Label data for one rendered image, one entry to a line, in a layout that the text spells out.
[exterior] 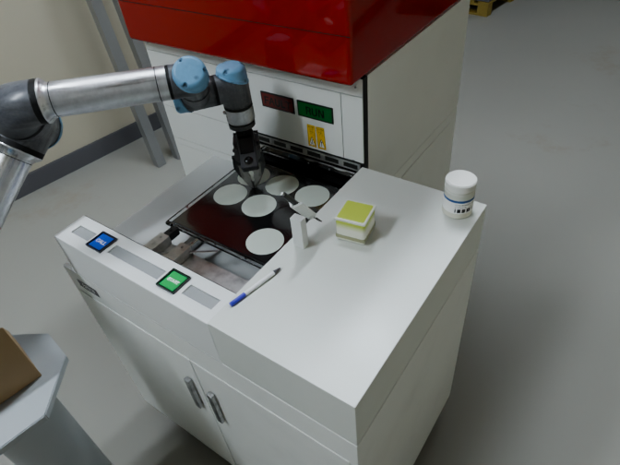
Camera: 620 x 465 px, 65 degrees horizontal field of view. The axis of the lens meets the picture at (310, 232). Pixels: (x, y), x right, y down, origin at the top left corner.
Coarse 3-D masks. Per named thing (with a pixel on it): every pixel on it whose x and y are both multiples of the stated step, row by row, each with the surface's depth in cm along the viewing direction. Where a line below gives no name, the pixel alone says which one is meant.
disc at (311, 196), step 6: (306, 186) 142; (312, 186) 142; (318, 186) 142; (300, 192) 140; (306, 192) 140; (312, 192) 140; (318, 192) 140; (324, 192) 139; (300, 198) 138; (306, 198) 138; (312, 198) 138; (318, 198) 137; (324, 198) 137; (306, 204) 136; (312, 204) 136; (318, 204) 136
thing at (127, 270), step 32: (96, 224) 128; (96, 256) 118; (128, 256) 118; (160, 256) 116; (128, 288) 116; (160, 288) 109; (192, 288) 108; (224, 288) 107; (160, 320) 117; (192, 320) 104
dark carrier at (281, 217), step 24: (264, 192) 142; (336, 192) 139; (192, 216) 137; (216, 216) 136; (240, 216) 135; (264, 216) 134; (288, 216) 133; (216, 240) 128; (240, 240) 127; (288, 240) 126; (264, 264) 121
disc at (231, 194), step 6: (222, 186) 146; (228, 186) 146; (234, 186) 145; (240, 186) 145; (216, 192) 144; (222, 192) 144; (228, 192) 144; (234, 192) 143; (240, 192) 143; (246, 192) 143; (216, 198) 142; (222, 198) 141; (228, 198) 141; (234, 198) 141; (240, 198) 141; (222, 204) 139; (228, 204) 139
